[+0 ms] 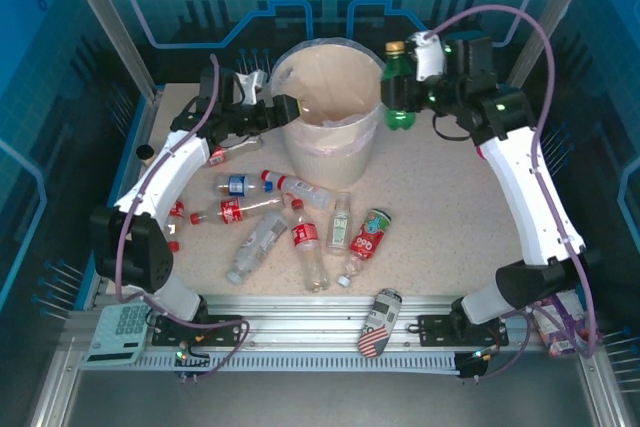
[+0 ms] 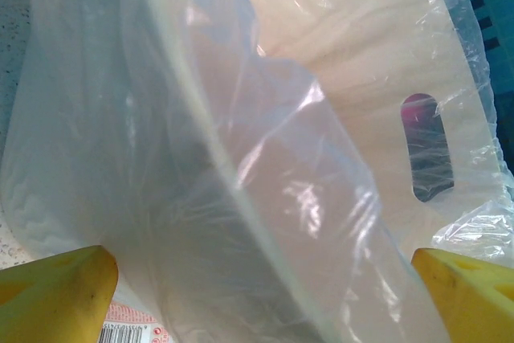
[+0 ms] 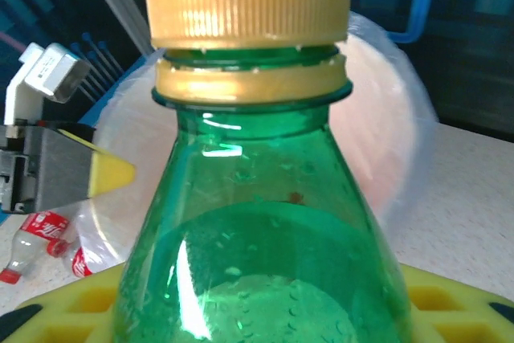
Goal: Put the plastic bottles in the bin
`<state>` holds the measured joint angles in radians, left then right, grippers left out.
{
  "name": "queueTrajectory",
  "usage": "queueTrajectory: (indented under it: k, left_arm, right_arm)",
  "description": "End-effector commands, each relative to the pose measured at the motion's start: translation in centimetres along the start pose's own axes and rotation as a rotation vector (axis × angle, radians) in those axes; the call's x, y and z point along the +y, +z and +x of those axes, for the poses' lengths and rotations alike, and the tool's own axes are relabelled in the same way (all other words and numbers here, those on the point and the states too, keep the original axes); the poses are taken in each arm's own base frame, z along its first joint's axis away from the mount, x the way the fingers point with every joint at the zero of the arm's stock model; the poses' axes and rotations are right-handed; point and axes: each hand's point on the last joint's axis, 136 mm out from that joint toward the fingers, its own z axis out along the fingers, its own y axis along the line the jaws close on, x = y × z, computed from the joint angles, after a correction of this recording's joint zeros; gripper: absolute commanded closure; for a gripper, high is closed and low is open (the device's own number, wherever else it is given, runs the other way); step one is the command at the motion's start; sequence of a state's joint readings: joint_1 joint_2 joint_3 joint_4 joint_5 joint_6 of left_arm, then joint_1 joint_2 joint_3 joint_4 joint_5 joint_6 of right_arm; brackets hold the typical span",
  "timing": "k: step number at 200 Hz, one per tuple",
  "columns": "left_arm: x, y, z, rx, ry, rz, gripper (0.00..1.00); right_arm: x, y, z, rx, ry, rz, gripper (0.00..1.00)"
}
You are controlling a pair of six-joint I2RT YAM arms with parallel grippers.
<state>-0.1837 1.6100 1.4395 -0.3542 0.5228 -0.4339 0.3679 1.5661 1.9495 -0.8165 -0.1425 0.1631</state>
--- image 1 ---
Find pale green calculator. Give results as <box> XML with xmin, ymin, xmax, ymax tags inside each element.
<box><xmin>80</xmin><ymin>302</ymin><xmax>151</xmax><ymax>366</ymax></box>

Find beige ribbed waste bin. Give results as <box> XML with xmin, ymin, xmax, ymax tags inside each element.
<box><xmin>269</xmin><ymin>39</ymin><xmax>386</xmax><ymax>188</ymax></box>

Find white label red cap bottle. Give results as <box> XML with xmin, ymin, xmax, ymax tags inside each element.
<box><xmin>260</xmin><ymin>169</ymin><xmax>333</xmax><ymax>212</ymax></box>

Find blue label plastic bottle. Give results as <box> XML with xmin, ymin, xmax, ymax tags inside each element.
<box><xmin>214</xmin><ymin>174</ymin><xmax>277</xmax><ymax>198</ymax></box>

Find tall clear red label bottle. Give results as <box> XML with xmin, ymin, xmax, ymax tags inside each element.
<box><xmin>290</xmin><ymin>198</ymin><xmax>332</xmax><ymax>294</ymax></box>

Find aluminium frame post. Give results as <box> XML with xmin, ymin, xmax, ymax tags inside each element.
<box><xmin>504</xmin><ymin>0</ymin><xmax>604</xmax><ymax>88</ymax></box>
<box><xmin>54</xmin><ymin>0</ymin><xmax>159</xmax><ymax>98</ymax></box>

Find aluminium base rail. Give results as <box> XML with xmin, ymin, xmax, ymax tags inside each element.
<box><xmin>64</xmin><ymin>293</ymin><xmax>604</xmax><ymax>348</ymax></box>

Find large clear grey label bottle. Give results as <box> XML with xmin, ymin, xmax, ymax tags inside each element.
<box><xmin>225</xmin><ymin>211</ymin><xmax>291</xmax><ymax>286</ymax></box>

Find crushed flag print can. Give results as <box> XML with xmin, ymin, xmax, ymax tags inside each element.
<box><xmin>357</xmin><ymin>287</ymin><xmax>404</xmax><ymax>359</ymax></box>

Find aluminium side rail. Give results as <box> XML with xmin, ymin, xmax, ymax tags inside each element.
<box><xmin>574</xmin><ymin>346</ymin><xmax>632</xmax><ymax>427</ymax></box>
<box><xmin>29</xmin><ymin>336</ymin><xmax>84</xmax><ymax>427</ymax></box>

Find green plastic bottle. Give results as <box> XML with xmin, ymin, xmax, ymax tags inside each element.
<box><xmin>382</xmin><ymin>40</ymin><xmax>418</xmax><ymax>131</ymax></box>

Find red cartoon label bottle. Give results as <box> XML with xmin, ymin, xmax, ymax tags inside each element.
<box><xmin>336</xmin><ymin>207</ymin><xmax>393</xmax><ymax>289</ymax></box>

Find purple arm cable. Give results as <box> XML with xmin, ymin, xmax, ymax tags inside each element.
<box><xmin>113</xmin><ymin>53</ymin><xmax>251</xmax><ymax>383</ymax></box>
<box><xmin>424</xmin><ymin>3</ymin><xmax>602</xmax><ymax>382</ymax></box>

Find small clear green label bottle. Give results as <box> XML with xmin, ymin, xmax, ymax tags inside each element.
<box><xmin>326</xmin><ymin>192</ymin><xmax>353</xmax><ymax>255</ymax></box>

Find clear plastic bin liner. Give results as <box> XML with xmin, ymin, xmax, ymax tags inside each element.
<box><xmin>269</xmin><ymin>36</ymin><xmax>387</xmax><ymax>158</ymax></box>

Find black connector box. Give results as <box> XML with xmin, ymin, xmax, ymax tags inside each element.
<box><xmin>172</xmin><ymin>344</ymin><xmax>212</xmax><ymax>384</ymax></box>
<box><xmin>455</xmin><ymin>346</ymin><xmax>501</xmax><ymax>383</ymax></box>

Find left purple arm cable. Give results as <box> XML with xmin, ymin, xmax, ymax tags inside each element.
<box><xmin>113</xmin><ymin>53</ymin><xmax>251</xmax><ymax>383</ymax></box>

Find white slotted cable duct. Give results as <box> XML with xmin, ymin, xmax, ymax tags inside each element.
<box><xmin>79</xmin><ymin>349</ymin><xmax>464</xmax><ymax>374</ymax></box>

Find purple snack bag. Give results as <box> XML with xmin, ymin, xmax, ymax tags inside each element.
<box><xmin>532</xmin><ymin>289</ymin><xmax>601</xmax><ymax>359</ymax></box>

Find small clear red label bottle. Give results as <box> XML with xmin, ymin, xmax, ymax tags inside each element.
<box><xmin>208</xmin><ymin>138</ymin><xmax>265</xmax><ymax>168</ymax></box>

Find cola bottle red label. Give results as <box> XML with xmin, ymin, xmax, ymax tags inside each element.
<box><xmin>189</xmin><ymin>195</ymin><xmax>287</xmax><ymax>227</ymax></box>

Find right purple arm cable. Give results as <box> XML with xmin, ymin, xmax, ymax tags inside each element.
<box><xmin>424</xmin><ymin>3</ymin><xmax>602</xmax><ymax>382</ymax></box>

